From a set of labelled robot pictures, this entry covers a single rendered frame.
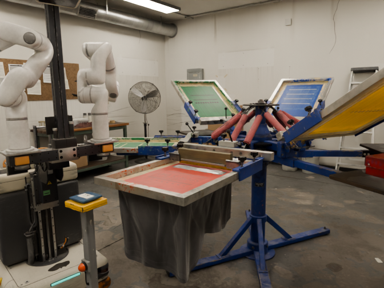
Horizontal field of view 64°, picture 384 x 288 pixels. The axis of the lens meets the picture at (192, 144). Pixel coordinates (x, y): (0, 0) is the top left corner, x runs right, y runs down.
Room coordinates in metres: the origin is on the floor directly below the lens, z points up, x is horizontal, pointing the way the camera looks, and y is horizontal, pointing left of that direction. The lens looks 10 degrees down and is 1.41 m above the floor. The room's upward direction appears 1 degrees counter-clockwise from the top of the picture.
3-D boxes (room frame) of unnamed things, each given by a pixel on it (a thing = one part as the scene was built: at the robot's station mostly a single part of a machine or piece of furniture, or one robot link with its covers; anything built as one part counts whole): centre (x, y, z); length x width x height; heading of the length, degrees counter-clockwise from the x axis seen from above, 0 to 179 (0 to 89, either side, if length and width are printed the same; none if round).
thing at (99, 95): (1.82, 0.55, 1.37); 0.13 x 0.10 x 0.16; 90
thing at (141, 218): (1.44, 0.21, 0.74); 0.45 x 0.03 x 0.43; 54
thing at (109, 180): (1.68, 0.04, 0.97); 0.79 x 0.58 x 0.04; 144
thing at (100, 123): (1.83, 0.55, 1.21); 0.16 x 0.13 x 0.15; 43
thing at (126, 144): (2.63, 0.33, 1.05); 1.08 x 0.61 x 0.23; 84
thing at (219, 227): (1.51, -0.09, 0.74); 0.46 x 0.04 x 0.42; 144
